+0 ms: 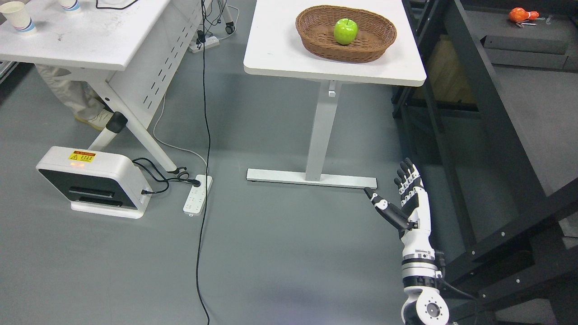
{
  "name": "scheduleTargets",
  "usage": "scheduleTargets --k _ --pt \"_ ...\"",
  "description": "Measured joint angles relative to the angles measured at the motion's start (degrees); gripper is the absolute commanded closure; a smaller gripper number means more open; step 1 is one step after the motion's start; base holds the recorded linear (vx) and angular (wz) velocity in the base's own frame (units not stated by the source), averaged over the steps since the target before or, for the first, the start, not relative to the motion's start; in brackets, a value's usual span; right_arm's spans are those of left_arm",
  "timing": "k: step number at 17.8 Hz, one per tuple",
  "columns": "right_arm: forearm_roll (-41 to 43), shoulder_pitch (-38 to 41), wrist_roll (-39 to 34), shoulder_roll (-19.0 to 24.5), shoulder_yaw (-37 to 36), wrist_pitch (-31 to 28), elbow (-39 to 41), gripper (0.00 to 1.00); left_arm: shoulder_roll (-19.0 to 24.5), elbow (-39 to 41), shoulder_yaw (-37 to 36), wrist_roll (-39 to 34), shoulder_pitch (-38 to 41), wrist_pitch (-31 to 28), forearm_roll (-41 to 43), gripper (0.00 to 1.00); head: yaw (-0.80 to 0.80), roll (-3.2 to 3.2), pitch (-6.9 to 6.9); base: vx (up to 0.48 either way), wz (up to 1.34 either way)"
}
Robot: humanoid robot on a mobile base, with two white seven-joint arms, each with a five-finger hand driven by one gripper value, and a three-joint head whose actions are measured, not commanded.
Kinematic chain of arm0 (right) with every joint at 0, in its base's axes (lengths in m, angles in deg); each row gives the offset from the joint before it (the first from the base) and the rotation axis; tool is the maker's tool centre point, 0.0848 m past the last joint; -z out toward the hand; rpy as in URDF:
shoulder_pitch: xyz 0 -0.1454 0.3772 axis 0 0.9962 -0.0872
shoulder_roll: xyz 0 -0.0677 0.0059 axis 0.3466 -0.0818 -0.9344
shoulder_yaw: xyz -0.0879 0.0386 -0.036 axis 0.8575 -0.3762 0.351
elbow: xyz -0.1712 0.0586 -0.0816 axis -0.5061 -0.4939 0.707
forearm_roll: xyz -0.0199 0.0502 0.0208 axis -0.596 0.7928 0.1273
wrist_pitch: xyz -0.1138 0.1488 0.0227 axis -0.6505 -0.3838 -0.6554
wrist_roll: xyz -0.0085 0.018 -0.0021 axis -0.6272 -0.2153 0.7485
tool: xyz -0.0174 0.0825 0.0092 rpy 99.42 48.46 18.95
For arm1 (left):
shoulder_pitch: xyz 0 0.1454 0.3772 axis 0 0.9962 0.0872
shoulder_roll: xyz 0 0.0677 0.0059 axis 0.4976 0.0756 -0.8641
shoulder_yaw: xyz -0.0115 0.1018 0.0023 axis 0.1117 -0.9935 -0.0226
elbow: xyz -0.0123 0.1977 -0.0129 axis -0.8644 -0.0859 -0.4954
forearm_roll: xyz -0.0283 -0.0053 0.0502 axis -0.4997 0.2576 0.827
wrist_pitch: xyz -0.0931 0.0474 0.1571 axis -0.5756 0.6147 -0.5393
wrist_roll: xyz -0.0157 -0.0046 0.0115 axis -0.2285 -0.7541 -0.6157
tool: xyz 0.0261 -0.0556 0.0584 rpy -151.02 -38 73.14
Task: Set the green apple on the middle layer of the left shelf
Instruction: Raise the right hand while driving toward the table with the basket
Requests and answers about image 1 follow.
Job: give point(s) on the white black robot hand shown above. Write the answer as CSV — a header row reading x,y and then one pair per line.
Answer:
x,y
413,218

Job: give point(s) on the green apple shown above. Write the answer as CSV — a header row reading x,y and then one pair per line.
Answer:
x,y
345,31

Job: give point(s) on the black metal shelf rack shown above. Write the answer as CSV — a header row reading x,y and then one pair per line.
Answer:
x,y
501,107

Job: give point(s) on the orange toy on shelf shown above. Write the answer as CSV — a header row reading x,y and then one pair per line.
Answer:
x,y
518,15

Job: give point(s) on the white power strip near appliance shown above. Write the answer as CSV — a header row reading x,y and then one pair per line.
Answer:
x,y
196,200

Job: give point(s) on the brown wicker basket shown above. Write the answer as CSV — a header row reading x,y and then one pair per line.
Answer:
x,y
315,25

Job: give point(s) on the white standing desk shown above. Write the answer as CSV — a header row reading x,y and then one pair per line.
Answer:
x,y
274,48

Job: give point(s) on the white power strip far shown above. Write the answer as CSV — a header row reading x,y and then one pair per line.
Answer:
x,y
198,46

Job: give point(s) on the white box appliance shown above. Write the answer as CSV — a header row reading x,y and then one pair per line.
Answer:
x,y
97,182

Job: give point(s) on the white perforated side table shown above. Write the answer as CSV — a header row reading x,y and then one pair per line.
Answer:
x,y
127,52

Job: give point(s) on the seated person legs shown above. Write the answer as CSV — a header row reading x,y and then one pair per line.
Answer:
x,y
82,100

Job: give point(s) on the paper cup top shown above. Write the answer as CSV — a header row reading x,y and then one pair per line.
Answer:
x,y
70,6

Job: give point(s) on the paper cup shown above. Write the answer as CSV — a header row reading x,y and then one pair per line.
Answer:
x,y
17,15
70,6

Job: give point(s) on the paper cup left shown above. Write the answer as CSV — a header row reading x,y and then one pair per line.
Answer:
x,y
17,15

